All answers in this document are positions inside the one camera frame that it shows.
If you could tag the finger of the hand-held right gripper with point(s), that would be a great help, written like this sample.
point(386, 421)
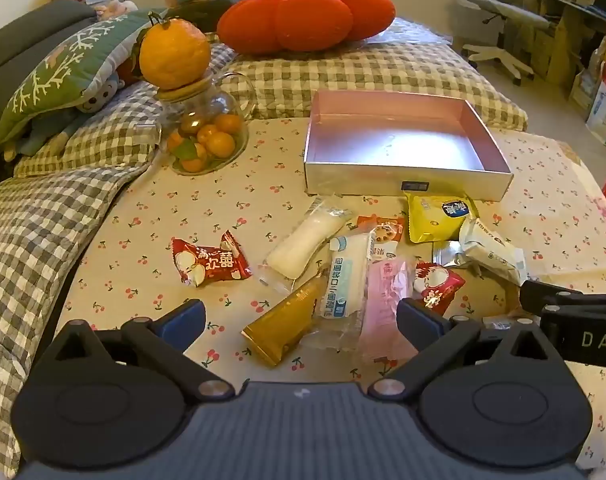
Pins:
point(543, 296)

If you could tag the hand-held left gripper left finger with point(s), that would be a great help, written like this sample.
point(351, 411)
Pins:
point(183, 319)

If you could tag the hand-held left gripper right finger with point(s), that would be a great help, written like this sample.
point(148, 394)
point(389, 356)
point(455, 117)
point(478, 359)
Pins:
point(419, 321)

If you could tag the small red snack packet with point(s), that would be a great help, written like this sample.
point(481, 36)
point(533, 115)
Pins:
point(438, 287)

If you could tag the pink snack packet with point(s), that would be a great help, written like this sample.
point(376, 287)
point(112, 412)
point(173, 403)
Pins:
point(383, 300)

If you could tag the large red snack packet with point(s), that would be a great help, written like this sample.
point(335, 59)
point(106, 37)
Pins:
point(210, 260)

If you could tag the cream white snack packet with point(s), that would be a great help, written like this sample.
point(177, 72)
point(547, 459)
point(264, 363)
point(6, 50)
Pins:
point(488, 250)

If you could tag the small silver snack packet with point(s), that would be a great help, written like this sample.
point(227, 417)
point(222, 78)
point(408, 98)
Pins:
point(448, 253)

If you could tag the blue white bread packet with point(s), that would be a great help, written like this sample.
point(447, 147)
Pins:
point(345, 280)

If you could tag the small orange snack packet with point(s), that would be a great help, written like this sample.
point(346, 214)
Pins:
point(386, 232)

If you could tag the golden clear snack packet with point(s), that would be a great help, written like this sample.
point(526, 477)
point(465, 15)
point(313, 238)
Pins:
point(283, 325)

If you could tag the yellow snack packet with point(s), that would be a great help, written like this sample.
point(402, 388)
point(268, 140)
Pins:
point(433, 220)

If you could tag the long white snack packet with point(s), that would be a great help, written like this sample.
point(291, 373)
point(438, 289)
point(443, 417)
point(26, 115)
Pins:
point(303, 245)

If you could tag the pink cardboard box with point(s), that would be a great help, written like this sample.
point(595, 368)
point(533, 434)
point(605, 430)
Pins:
point(398, 145)

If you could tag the cherry print cloth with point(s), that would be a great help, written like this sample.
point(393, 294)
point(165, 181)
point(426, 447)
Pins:
point(148, 220)

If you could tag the grey checkered quilt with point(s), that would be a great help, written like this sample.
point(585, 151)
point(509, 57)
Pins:
point(28, 240)

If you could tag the pile of small oranges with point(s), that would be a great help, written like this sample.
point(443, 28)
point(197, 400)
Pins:
point(220, 144)

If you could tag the white printed bag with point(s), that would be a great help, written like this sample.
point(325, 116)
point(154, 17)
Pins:
point(605, 115)

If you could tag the small check gingham cloth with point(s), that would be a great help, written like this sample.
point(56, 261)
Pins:
point(113, 130)

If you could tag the glass teapot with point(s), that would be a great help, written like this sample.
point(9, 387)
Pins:
point(210, 105)

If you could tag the wooden teapot lid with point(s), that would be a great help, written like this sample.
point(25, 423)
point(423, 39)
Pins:
point(183, 92)

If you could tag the blue monkey plush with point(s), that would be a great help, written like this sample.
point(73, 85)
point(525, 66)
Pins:
point(95, 98)

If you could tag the green checkered quilt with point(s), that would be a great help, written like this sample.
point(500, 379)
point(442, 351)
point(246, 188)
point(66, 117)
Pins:
point(383, 70)

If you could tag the large orange fruit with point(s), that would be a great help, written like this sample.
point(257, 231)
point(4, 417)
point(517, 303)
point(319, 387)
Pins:
point(173, 55)

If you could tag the green embroidered pillow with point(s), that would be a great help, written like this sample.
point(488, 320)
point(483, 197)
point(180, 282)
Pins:
point(58, 75)

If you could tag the grey office chair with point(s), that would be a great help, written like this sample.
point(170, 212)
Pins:
point(503, 10)

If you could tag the clear plastic bag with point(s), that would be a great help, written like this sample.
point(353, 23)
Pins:
point(393, 32)

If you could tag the dark cushion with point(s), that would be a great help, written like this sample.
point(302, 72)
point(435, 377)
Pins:
point(203, 10)

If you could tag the pink plush toy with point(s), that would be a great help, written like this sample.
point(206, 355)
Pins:
point(115, 8)

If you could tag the red persimmon cushion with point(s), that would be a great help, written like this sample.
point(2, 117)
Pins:
point(303, 20)

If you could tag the grey sofa cushion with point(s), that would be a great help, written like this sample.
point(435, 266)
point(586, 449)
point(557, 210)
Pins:
point(23, 25)

